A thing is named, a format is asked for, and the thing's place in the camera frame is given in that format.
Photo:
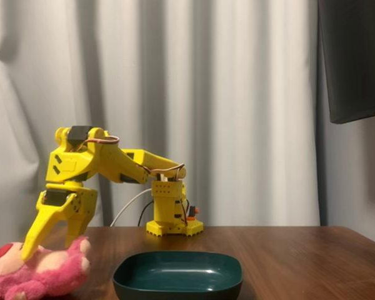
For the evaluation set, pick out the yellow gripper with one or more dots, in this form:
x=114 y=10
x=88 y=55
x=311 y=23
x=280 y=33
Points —
x=80 y=202

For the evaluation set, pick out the black monitor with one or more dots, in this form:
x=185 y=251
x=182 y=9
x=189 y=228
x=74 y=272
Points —
x=353 y=62

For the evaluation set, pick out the pink strawberry bear plush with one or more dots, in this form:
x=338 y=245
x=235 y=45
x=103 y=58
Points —
x=56 y=272

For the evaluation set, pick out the orange black table clamp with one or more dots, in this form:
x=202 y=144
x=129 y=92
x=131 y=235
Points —
x=193 y=212

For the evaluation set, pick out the dark green plastic bin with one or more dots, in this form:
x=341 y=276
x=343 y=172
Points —
x=175 y=272

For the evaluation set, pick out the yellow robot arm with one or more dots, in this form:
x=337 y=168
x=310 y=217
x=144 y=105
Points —
x=128 y=165

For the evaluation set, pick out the light grey curtain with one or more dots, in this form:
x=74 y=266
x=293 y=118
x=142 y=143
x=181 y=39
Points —
x=206 y=78

